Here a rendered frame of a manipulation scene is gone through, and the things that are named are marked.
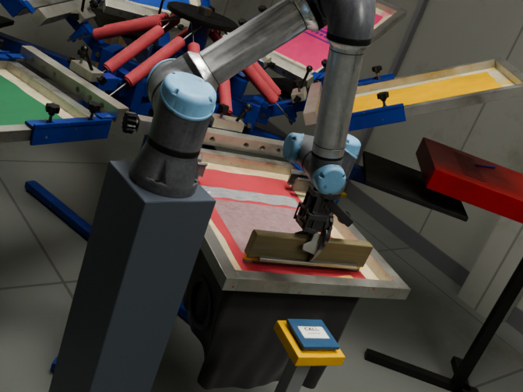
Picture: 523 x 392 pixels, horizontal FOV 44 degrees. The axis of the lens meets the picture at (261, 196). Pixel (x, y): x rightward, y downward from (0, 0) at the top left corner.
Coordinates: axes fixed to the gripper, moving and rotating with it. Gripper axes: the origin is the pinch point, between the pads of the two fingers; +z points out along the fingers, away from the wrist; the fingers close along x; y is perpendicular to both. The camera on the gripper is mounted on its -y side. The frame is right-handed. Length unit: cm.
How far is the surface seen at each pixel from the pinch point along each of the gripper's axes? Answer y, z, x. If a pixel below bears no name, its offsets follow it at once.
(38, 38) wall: 29, 63, -399
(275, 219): -2.2, 4.5, -26.2
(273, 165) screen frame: -16, 1, -62
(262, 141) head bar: -12, -4, -69
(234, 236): 17.1, 4.3, -13.2
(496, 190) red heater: -108, -9, -44
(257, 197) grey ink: -0.6, 3.8, -38.7
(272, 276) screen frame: 16.5, 1.0, 10.8
